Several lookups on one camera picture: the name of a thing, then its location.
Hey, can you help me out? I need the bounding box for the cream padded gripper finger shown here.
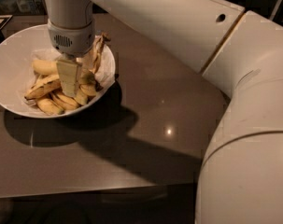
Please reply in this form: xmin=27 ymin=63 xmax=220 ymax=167
xmin=56 ymin=59 xmax=82 ymax=97

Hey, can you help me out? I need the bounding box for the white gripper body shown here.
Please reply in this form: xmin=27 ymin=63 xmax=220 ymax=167
xmin=48 ymin=21 xmax=95 ymax=57

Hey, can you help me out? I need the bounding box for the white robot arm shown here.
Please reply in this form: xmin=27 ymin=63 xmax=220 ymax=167
xmin=45 ymin=0 xmax=283 ymax=224

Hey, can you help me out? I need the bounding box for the long spotted yellow banana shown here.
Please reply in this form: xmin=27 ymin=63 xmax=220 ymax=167
xmin=24 ymin=74 xmax=61 ymax=100

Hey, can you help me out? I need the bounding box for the short banana at right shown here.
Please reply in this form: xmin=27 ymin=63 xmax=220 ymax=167
xmin=80 ymin=84 xmax=97 ymax=97

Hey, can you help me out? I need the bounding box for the small banana lower right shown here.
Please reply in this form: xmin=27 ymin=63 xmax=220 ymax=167
xmin=75 ymin=90 xmax=88 ymax=105

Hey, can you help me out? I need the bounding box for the small banana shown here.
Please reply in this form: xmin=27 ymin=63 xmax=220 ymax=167
xmin=50 ymin=90 xmax=79 ymax=110
xmin=75 ymin=90 xmax=88 ymax=105
xmin=35 ymin=97 xmax=64 ymax=115

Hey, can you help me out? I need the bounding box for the small banana lower middle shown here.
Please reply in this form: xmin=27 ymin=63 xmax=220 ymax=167
xmin=50 ymin=90 xmax=79 ymax=110

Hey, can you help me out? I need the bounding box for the small banana lower left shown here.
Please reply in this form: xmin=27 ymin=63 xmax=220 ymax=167
xmin=35 ymin=97 xmax=64 ymax=115

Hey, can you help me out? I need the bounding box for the white bowl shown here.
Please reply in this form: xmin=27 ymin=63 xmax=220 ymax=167
xmin=0 ymin=24 xmax=114 ymax=119

